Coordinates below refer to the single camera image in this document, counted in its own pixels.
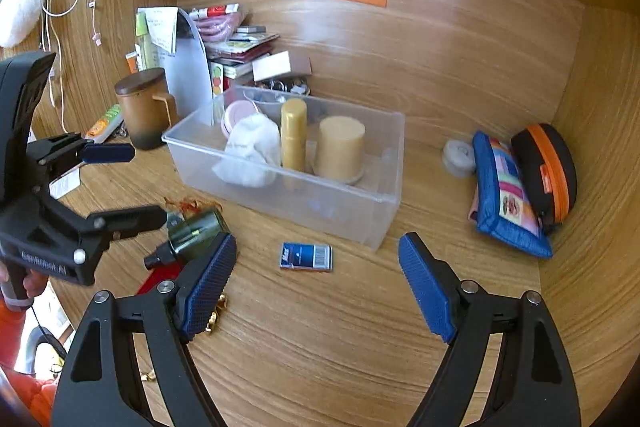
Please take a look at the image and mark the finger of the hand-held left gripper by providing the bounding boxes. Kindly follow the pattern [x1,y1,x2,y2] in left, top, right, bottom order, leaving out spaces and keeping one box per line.
[27,133,136,168]
[84,205,169,240]

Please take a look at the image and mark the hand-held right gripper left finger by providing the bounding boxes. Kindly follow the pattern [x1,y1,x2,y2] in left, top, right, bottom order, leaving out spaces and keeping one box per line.
[51,233,238,427]

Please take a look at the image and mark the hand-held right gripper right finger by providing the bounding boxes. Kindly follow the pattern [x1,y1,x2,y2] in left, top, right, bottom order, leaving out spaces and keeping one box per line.
[398,232,583,427]

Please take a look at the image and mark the dark green bottle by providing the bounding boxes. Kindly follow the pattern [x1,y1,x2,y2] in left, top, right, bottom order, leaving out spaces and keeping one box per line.
[144,208,228,270]

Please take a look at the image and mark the small blue card box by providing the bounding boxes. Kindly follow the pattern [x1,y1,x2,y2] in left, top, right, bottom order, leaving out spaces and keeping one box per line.
[279,243,333,274]

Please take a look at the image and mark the wooden desktop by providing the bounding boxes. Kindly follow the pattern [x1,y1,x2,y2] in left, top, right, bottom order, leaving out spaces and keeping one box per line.
[47,92,588,427]

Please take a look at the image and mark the person's left hand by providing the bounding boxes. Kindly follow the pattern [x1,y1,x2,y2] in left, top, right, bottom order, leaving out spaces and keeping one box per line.
[0,263,49,303]

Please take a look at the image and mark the white green power strip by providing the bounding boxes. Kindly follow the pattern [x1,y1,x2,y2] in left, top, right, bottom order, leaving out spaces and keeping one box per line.
[84,104,125,144]

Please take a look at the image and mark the gold metal clips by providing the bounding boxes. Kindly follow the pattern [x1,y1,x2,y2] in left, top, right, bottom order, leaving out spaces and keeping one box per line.
[202,294,231,333]

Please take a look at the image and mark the brown mug with lid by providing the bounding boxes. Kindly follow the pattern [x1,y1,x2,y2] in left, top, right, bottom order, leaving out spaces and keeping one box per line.
[115,68,178,151]

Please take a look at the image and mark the red orange tassel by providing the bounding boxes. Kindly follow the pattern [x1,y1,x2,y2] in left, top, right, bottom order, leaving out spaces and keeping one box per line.
[165,197,223,214]

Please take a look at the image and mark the pale green tube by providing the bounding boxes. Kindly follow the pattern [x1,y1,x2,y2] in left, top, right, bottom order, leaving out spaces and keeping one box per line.
[135,13,161,70]

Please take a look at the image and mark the blue patchwork pouch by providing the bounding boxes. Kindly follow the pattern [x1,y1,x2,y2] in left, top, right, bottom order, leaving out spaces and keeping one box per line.
[468,130,553,259]

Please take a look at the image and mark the white file holder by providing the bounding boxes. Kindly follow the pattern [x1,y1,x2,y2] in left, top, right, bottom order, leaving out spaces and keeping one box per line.
[162,8,214,114]

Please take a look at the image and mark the clear plastic storage box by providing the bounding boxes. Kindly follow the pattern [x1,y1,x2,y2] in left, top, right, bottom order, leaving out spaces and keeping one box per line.
[161,85,406,252]

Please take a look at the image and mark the white handwritten paper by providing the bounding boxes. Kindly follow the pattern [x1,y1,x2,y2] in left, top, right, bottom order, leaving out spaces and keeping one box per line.
[144,7,180,55]

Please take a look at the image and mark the pink round container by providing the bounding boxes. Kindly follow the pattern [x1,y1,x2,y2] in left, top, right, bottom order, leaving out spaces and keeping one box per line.
[221,102,261,138]

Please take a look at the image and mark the grey tape roll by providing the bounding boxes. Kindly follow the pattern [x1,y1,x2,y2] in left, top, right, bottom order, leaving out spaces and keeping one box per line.
[442,139,477,178]

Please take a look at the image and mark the white crumpled cloth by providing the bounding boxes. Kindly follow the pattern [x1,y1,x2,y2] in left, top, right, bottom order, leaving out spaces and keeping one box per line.
[212,113,282,186]

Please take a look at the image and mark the stack of books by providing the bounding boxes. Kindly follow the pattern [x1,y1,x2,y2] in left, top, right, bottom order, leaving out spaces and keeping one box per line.
[207,24,281,96]

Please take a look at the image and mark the beige cylindrical jar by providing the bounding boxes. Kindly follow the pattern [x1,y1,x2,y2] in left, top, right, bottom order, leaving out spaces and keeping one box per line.
[314,116,366,185]

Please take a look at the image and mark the white plush item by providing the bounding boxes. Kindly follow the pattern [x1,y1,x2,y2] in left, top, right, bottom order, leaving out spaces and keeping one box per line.
[0,0,44,48]

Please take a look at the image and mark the black orange zipper case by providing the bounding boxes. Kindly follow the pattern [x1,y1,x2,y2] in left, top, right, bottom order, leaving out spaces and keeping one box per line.
[511,123,578,235]

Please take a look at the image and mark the gold slim bottle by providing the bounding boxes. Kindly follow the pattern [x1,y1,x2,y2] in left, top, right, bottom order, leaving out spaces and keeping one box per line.
[280,99,308,172]

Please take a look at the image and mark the red white tube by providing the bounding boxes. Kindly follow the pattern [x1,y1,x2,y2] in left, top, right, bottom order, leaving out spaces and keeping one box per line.
[190,4,240,20]

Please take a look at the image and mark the pile of metal clips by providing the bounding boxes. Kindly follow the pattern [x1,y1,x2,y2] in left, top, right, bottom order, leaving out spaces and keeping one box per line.
[255,77,309,98]

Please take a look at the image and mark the white brown small box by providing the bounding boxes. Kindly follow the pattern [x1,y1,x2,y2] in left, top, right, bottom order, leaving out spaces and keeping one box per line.
[252,51,312,82]

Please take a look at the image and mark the white charging cable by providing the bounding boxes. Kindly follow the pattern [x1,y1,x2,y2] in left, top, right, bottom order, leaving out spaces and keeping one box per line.
[20,0,103,135]

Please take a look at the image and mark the pink coiled cable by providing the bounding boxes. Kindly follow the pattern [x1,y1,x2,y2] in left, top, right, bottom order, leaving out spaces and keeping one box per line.
[192,14,249,44]

